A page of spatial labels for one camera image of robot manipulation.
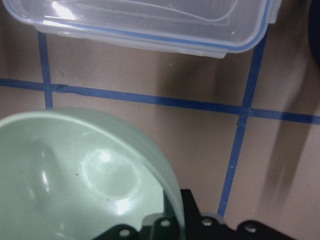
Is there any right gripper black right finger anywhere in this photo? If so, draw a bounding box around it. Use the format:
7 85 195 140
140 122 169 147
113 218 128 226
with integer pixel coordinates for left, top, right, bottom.
180 189 292 240

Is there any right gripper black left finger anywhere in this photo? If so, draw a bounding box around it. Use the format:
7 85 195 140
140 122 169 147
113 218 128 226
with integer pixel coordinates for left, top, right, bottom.
94 217 179 240

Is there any green bowl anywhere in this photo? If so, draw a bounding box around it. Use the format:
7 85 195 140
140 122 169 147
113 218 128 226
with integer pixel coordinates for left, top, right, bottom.
0 108 185 240

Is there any clear plastic lidded container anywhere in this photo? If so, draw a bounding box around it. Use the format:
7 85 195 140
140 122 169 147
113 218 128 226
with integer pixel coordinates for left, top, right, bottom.
3 0 281 59

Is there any dark blue object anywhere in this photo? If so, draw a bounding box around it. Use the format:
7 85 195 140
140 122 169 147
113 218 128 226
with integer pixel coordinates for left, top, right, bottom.
307 0 320 66

